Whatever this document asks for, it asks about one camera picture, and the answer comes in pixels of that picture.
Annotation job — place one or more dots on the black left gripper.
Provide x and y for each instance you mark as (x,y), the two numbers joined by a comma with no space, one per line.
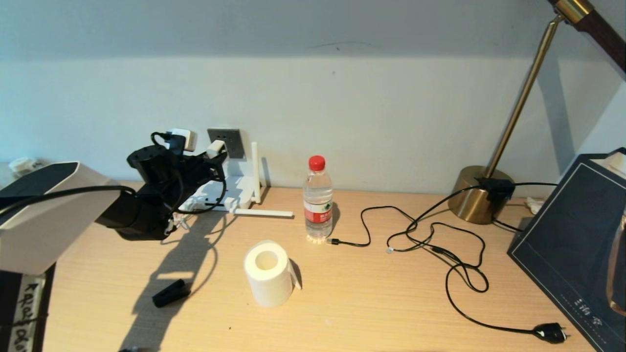
(164,173)

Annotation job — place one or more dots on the white power adapter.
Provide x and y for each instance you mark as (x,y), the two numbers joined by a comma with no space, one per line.
(216,148)

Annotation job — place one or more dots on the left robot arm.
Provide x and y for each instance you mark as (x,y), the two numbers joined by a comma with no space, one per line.
(49,225)

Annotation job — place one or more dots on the white router with antennas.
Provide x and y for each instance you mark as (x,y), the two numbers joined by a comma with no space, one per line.
(242,188)

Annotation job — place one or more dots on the water bottle red cap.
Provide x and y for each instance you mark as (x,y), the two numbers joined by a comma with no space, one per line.
(318,215)

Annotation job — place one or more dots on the black plastic clip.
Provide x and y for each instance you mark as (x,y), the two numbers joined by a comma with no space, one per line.
(170,294)

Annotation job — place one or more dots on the white toilet paper roll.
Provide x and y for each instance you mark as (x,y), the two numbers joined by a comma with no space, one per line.
(269,288)

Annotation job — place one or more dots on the brass desk lamp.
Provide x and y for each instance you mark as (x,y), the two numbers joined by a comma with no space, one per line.
(472,199)

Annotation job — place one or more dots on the black adapter on lamp base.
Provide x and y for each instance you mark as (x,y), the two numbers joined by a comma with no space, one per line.
(496,188)

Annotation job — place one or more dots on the small white connector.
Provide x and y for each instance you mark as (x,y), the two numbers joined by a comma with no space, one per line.
(534,205)

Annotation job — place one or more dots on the dark blue gift bag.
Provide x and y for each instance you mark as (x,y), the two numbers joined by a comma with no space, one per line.
(562,244)

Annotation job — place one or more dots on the grey wall socket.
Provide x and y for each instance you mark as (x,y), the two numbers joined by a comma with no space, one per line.
(234,143)

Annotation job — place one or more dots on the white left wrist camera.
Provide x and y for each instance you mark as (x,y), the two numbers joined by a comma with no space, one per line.
(185,139)

